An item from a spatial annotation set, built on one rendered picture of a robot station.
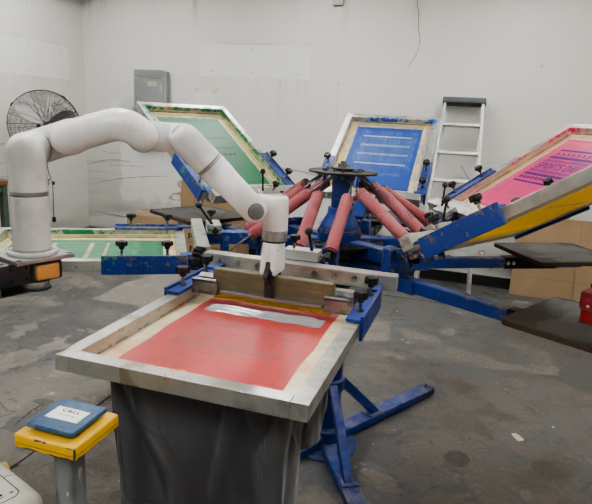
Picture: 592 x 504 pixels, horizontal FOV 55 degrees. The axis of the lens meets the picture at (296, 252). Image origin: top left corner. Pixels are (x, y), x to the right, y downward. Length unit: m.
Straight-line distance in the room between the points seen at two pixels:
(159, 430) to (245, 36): 5.18
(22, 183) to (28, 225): 0.11
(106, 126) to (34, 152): 0.19
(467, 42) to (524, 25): 0.49
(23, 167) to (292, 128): 4.60
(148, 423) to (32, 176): 0.68
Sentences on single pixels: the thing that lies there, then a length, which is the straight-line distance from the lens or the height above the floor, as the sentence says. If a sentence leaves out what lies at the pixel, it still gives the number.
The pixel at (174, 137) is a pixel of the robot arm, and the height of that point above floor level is 1.45.
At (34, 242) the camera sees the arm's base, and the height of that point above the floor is 1.17.
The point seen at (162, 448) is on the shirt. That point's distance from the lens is 1.45.
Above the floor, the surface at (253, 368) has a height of 0.96.
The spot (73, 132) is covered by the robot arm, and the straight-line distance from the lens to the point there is 1.58.
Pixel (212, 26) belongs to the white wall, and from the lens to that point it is 6.38.
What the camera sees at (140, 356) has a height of 0.96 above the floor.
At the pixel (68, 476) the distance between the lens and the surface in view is 1.21.
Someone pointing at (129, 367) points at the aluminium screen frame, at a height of 0.99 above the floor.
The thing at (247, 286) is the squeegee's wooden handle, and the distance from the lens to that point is 1.74.
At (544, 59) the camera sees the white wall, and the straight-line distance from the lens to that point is 5.74.
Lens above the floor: 1.53
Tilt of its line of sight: 13 degrees down
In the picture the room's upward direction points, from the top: 3 degrees clockwise
